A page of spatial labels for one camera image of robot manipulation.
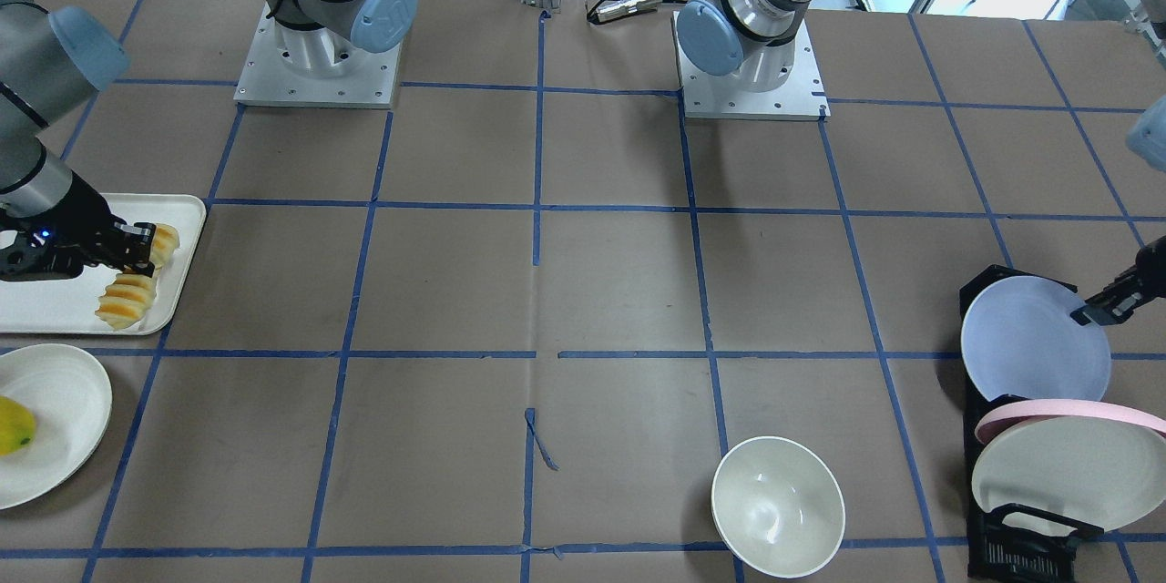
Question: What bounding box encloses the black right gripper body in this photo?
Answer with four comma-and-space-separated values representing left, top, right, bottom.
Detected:
1, 191, 124, 281

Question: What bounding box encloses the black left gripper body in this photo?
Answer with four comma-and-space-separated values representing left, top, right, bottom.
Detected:
1116, 237, 1165, 311

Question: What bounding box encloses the sliced bread loaf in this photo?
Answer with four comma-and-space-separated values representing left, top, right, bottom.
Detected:
94, 223, 180, 331

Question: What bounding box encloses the blue plate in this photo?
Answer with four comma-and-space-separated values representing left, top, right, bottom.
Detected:
958, 276, 1112, 401

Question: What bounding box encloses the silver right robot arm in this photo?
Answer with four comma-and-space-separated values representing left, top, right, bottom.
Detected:
1, 0, 419, 281

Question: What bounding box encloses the pink plate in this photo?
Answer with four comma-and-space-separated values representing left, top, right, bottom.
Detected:
972, 399, 1165, 445

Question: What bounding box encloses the cream plate under lemon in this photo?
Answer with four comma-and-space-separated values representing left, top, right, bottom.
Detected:
1, 343, 113, 510

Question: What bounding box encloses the small cream plate in rack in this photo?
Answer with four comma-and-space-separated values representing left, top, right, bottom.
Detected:
970, 416, 1165, 532

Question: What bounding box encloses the white rectangular tray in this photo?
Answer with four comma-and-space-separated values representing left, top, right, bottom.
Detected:
1, 194, 208, 335

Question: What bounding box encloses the yellow lemon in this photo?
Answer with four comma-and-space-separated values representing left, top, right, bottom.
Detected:
1, 396, 37, 457

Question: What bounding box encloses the black dish rack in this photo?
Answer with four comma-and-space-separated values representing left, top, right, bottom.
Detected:
958, 264, 1108, 582

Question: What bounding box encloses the cream bowl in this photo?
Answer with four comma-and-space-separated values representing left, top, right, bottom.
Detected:
711, 436, 848, 580

